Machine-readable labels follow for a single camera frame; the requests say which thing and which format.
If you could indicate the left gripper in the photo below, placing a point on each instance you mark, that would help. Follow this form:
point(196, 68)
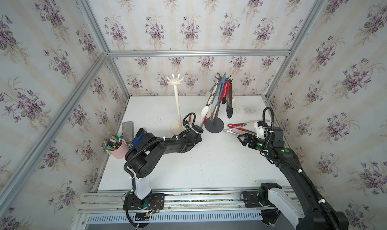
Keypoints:
point(199, 140)

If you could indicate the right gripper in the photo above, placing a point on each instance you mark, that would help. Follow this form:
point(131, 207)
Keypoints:
point(252, 137)

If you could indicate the cream utensil rack stand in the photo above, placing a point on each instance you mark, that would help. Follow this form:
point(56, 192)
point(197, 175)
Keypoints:
point(176, 126)

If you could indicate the dark grey utensil rack stand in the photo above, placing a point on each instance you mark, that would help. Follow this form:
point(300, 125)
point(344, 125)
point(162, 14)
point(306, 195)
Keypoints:
point(218, 125)

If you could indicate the cream steel tongs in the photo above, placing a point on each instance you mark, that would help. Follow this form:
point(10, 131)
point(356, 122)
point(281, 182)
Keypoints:
point(209, 101)

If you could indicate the black steel tongs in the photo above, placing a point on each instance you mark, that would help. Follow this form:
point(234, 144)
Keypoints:
point(229, 98)

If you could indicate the red handled steel tongs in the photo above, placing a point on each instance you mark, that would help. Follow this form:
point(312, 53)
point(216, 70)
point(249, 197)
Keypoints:
point(214, 114)

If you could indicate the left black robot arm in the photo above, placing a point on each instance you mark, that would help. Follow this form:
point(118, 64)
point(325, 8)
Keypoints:
point(147, 149)

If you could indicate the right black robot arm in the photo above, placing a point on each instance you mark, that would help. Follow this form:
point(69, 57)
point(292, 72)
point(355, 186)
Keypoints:
point(310, 211)

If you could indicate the white tipped tongs at right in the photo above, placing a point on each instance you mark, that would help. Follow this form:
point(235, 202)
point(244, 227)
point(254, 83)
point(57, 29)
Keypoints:
point(237, 132)

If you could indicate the red tipped steel tongs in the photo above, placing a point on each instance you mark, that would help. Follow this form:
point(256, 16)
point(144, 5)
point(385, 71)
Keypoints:
point(197, 120)

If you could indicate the blue stapler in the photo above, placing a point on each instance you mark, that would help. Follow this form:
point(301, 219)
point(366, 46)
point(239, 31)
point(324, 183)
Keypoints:
point(140, 134)

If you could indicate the grey whiteboard eraser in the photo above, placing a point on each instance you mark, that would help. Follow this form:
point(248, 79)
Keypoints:
point(128, 131)

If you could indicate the pink cup of pens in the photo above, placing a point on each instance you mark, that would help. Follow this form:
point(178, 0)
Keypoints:
point(116, 146)

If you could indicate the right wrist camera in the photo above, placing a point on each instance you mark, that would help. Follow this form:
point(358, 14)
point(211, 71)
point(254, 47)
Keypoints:
point(261, 129)

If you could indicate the red handled tongs at right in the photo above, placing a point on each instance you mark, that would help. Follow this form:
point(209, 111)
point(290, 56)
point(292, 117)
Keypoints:
point(240, 127)

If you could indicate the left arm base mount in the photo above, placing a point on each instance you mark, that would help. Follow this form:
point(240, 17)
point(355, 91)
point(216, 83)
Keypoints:
point(139, 212)

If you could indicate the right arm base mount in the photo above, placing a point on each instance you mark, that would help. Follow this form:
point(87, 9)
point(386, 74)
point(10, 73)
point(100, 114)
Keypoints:
point(260, 198)

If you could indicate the aluminium front rail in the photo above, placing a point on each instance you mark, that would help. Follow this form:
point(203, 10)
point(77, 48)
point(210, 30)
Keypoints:
point(195, 200)

